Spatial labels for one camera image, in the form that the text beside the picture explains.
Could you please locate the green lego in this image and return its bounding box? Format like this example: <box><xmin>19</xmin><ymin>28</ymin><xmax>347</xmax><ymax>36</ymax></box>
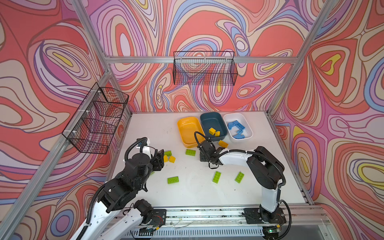
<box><xmin>167</xmin><ymin>176</ymin><xmax>179</xmax><ymax>185</ymax></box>
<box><xmin>235</xmin><ymin>172</ymin><xmax>245</xmax><ymax>184</ymax></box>
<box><xmin>185</xmin><ymin>149</ymin><xmax>196</xmax><ymax>157</ymax></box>
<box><xmin>212</xmin><ymin>171</ymin><xmax>221</xmax><ymax>184</ymax></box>
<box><xmin>164</xmin><ymin>151</ymin><xmax>172</xmax><ymax>157</ymax></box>

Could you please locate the yellow sloped lego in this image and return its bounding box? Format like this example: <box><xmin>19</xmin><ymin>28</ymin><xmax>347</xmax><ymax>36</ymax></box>
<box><xmin>218</xmin><ymin>140</ymin><xmax>229</xmax><ymax>148</ymax></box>

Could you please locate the yellow lego cluster block two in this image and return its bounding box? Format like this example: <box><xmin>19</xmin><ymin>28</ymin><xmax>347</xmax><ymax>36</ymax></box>
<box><xmin>169</xmin><ymin>156</ymin><xmax>176</xmax><ymax>163</ymax></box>

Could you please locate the blue lego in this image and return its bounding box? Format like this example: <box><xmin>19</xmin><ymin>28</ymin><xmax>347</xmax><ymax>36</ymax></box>
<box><xmin>228</xmin><ymin>121</ymin><xmax>245</xmax><ymax>130</ymax></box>
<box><xmin>233</xmin><ymin>130</ymin><xmax>246</xmax><ymax>140</ymax></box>

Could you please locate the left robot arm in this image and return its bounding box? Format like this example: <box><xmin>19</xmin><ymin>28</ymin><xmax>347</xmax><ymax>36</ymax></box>
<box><xmin>71</xmin><ymin>146</ymin><xmax>167</xmax><ymax>240</ymax></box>

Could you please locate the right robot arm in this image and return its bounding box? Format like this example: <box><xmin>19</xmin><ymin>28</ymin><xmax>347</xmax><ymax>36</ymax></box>
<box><xmin>198</xmin><ymin>140</ymin><xmax>286</xmax><ymax>224</ymax></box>

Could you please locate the dark teal plastic bin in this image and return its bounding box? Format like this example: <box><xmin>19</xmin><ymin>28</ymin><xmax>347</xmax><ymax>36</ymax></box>
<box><xmin>200</xmin><ymin>112</ymin><xmax>228</xmax><ymax>142</ymax></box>

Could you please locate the yellow plastic bin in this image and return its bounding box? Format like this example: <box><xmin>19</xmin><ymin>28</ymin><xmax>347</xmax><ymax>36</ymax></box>
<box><xmin>177</xmin><ymin>117</ymin><xmax>204</xmax><ymax>149</ymax></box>

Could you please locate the white plastic bin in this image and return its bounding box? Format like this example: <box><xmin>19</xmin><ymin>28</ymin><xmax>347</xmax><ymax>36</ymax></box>
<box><xmin>223</xmin><ymin>113</ymin><xmax>254</xmax><ymax>143</ymax></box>

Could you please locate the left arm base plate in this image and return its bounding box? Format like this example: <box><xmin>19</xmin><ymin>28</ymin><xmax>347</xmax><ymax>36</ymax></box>
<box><xmin>141</xmin><ymin>209</ymin><xmax>167</xmax><ymax>227</ymax></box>

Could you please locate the black wire basket left wall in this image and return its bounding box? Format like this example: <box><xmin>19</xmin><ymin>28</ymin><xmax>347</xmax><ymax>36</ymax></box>
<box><xmin>62</xmin><ymin>83</ymin><xmax>129</xmax><ymax>155</ymax></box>

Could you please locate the black wire basket wall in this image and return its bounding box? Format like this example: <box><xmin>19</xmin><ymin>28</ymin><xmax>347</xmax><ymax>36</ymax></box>
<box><xmin>62</xmin><ymin>83</ymin><xmax>129</xmax><ymax>155</ymax></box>
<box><xmin>173</xmin><ymin>50</ymin><xmax>238</xmax><ymax>86</ymax></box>

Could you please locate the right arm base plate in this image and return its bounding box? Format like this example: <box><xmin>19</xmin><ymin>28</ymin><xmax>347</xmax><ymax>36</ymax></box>
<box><xmin>242</xmin><ymin>207</ymin><xmax>287</xmax><ymax>225</ymax></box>

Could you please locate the black wire basket back wall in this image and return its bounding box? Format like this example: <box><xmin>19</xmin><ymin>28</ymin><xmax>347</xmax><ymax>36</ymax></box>
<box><xmin>173</xmin><ymin>50</ymin><xmax>238</xmax><ymax>86</ymax></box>

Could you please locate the aluminium front rail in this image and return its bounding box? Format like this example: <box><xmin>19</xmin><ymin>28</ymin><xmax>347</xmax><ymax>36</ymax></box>
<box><xmin>109</xmin><ymin>204</ymin><xmax>331</xmax><ymax>238</ymax></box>

